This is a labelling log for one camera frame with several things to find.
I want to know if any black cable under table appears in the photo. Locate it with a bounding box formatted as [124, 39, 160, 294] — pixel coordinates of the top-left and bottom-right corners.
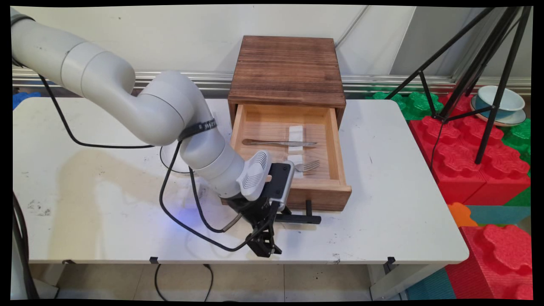
[154, 263, 214, 301]

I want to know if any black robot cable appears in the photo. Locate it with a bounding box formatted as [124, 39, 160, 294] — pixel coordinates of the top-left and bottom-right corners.
[12, 74, 282, 298]

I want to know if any green foam block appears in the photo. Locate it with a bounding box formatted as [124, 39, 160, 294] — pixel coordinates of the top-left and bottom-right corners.
[368, 91, 445, 121]
[501, 119, 532, 164]

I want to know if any orange foam block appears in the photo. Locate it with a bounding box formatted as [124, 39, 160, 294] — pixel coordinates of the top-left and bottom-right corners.
[447, 202, 479, 228]

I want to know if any teal and white saucer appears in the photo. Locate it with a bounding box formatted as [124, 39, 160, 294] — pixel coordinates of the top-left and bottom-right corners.
[470, 96, 527, 127]

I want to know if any wooden drawer with black handle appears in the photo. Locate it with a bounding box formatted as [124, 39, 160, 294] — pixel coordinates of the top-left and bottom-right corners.
[229, 103, 352, 225]

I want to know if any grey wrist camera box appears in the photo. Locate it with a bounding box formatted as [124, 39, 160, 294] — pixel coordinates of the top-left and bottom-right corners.
[260, 161, 295, 206]

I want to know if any silver knife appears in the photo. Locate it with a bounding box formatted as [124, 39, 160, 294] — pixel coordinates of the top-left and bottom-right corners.
[242, 138, 318, 149]

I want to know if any teal and white bowl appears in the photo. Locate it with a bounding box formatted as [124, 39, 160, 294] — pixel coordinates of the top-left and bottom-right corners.
[475, 85, 526, 120]

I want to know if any silver fork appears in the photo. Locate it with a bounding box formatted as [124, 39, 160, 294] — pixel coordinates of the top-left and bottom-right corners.
[293, 159, 321, 173]

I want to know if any aluminium wall rail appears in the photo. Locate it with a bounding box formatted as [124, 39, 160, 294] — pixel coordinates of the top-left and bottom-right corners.
[12, 69, 532, 95]

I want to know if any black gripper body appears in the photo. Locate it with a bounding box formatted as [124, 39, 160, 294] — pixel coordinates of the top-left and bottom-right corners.
[227, 197, 294, 232]

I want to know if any white cutlery rest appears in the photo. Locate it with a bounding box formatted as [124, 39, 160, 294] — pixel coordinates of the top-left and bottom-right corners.
[288, 125, 305, 154]
[289, 155, 305, 179]

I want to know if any white table leg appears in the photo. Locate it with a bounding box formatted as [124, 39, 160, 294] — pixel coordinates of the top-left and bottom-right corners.
[368, 263, 447, 300]

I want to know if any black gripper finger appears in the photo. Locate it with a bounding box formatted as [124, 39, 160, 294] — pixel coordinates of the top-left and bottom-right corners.
[268, 231, 283, 256]
[247, 229, 271, 259]

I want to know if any grey wall cable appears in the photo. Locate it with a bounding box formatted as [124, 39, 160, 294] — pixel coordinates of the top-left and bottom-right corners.
[335, 5, 369, 47]

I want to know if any thin black tripod cable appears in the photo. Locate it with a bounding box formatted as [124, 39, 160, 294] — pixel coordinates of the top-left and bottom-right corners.
[430, 121, 445, 170]

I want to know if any large red foam block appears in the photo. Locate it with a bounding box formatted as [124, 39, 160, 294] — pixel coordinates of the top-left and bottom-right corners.
[409, 91, 531, 206]
[445, 224, 534, 300]

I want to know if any black tripod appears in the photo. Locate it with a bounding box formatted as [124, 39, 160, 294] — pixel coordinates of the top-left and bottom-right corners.
[385, 6, 533, 165]

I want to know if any teal foam mat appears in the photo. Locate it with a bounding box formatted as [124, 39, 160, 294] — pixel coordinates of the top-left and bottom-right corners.
[465, 205, 532, 226]

